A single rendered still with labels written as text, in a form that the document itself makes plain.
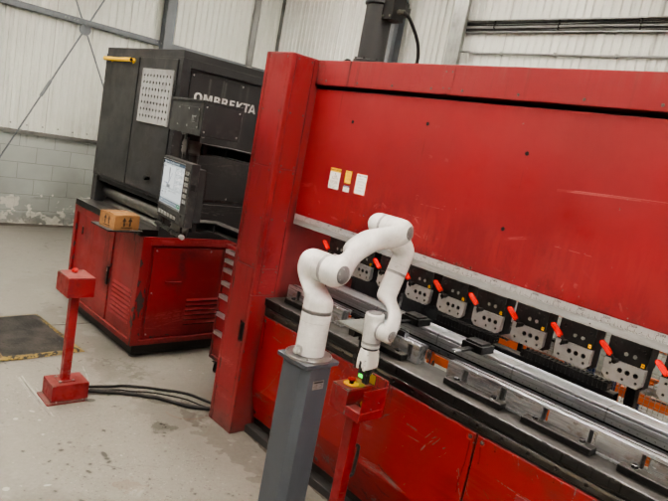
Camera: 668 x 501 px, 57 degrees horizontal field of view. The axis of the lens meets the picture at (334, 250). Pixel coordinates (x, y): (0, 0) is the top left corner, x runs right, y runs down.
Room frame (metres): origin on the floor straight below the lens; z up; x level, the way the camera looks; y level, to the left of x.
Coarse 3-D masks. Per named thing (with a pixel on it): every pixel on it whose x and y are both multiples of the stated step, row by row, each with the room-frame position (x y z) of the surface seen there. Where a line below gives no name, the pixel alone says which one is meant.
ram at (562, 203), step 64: (320, 128) 3.57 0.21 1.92; (384, 128) 3.21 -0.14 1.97; (448, 128) 2.91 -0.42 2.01; (512, 128) 2.67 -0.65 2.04; (576, 128) 2.47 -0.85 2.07; (640, 128) 2.30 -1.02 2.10; (320, 192) 3.50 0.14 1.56; (384, 192) 3.15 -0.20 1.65; (448, 192) 2.86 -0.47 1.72; (512, 192) 2.62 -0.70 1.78; (576, 192) 2.43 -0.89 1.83; (640, 192) 2.25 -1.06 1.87; (448, 256) 2.80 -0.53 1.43; (512, 256) 2.57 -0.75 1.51; (576, 256) 2.38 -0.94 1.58; (640, 256) 2.21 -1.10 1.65; (576, 320) 2.33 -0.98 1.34; (640, 320) 2.17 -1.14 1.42
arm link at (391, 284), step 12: (384, 276) 2.63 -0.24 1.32; (396, 276) 2.60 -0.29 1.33; (384, 288) 2.60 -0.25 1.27; (396, 288) 2.60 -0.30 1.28; (384, 300) 2.57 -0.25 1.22; (396, 300) 2.60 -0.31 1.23; (396, 312) 2.54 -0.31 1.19; (384, 324) 2.55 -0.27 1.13; (396, 324) 2.52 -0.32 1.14; (384, 336) 2.50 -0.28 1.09
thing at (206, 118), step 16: (176, 96) 3.67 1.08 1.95; (176, 112) 3.67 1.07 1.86; (192, 112) 3.45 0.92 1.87; (208, 112) 3.36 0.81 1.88; (224, 112) 3.41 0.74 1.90; (240, 112) 3.47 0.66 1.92; (176, 128) 3.64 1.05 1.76; (192, 128) 3.44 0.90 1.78; (208, 128) 3.37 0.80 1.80; (224, 128) 3.42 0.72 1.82; (240, 128) 3.48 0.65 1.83; (192, 144) 3.73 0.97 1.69; (192, 160) 3.74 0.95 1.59
